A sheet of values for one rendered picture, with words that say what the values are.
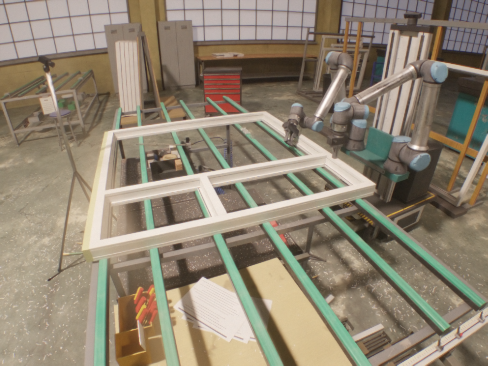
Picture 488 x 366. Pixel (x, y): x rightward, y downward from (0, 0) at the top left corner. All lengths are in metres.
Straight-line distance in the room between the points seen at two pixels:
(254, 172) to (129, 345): 1.10
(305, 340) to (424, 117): 1.55
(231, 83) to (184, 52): 3.67
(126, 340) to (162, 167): 1.56
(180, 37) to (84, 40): 2.69
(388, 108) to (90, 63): 8.12
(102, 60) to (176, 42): 2.23
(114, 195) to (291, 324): 1.07
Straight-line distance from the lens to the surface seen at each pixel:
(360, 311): 2.19
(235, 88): 5.31
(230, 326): 1.23
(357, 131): 2.57
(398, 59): 2.55
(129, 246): 1.24
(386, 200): 2.74
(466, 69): 3.68
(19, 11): 9.61
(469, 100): 5.29
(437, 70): 2.02
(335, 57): 2.40
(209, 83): 5.36
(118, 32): 8.64
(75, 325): 2.27
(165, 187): 1.57
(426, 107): 2.08
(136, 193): 1.58
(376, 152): 2.64
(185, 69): 8.81
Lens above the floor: 1.69
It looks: 30 degrees down
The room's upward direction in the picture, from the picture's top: straight up
